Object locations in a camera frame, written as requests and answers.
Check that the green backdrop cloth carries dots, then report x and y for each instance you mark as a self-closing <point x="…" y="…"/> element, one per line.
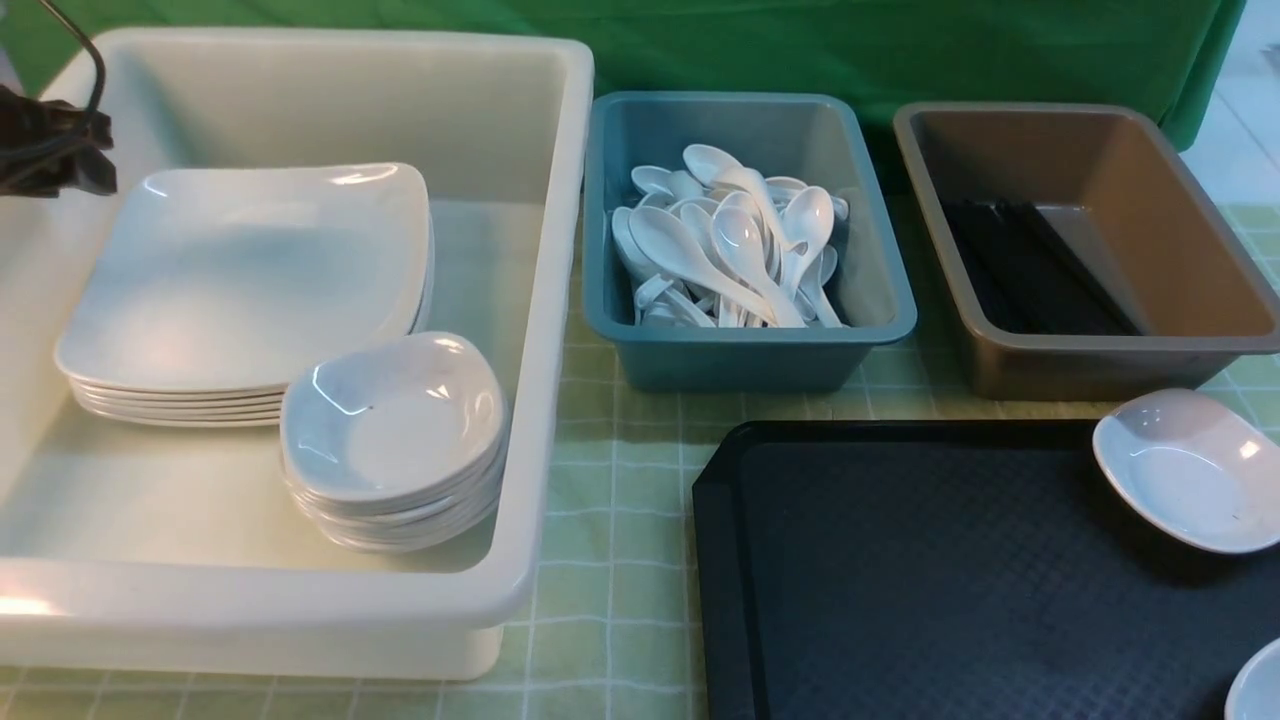
<point x="1160" y="58"/>

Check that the teal plastic bin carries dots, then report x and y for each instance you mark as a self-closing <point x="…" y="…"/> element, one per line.
<point x="814" y="138"/>

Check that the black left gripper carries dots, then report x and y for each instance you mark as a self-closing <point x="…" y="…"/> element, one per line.
<point x="48" y="146"/>

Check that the pile of black chopsticks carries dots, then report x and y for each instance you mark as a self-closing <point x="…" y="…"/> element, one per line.
<point x="1026" y="277"/>

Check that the small white dish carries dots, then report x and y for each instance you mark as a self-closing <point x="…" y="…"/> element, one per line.
<point x="1194" y="469"/>
<point x="1255" y="691"/>

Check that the green checkered tablecloth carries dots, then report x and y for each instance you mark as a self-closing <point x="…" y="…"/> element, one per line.
<point x="612" y="630"/>

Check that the large white square plate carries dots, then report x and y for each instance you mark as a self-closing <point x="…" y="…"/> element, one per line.
<point x="193" y="199"/>

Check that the stack of white square plates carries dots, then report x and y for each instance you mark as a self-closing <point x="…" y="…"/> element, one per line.
<point x="180" y="405"/>

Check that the black serving tray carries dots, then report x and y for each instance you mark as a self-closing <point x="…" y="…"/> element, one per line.
<point x="956" y="570"/>

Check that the large white plastic tub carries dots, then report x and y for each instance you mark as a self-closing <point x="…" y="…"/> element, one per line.
<point x="498" y="127"/>

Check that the brown plastic bin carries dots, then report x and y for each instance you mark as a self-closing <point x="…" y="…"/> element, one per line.
<point x="1111" y="184"/>

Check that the pile of white spoons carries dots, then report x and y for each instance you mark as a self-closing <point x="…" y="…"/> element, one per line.
<point x="718" y="244"/>

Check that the stack of small white dishes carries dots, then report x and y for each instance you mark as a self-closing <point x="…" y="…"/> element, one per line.
<point x="397" y="448"/>

